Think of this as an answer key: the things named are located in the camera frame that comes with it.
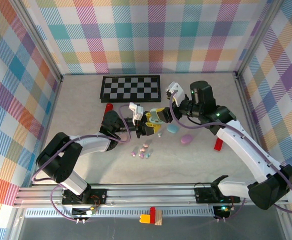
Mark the purple earbud case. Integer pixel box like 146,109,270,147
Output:
180,134,194,146

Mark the red cylinder with grey end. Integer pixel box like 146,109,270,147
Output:
102,102,114,121

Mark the black grey chessboard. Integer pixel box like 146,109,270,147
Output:
99,74,161,104

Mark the red plastic block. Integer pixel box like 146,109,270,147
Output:
213,137,224,152

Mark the tan toy brick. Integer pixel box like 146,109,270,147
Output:
154,209,163,227

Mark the yellow toy brick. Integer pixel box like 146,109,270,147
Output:
139,213,151,225

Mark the small electronics board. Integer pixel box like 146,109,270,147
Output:
71,206,98,218
212,204,231,219

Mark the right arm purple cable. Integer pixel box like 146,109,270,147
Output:
169,96,292,223

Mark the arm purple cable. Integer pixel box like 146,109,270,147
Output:
32,103,132,224
169,96,292,223

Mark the thin black gripper wire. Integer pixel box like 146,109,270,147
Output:
187,116,203,126

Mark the aluminium side rail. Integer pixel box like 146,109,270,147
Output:
234,72,264,153

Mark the aluminium mounting rail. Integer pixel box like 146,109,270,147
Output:
12,183,290,209

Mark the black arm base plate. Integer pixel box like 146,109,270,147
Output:
61,188,108,206
194,186,242,204

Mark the aluminium frame post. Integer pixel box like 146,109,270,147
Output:
235,0,288,80
9,0,64,82

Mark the white slotted cable duct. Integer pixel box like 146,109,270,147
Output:
24,208,215,219

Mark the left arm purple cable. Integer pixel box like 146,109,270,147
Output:
32,103,132,224

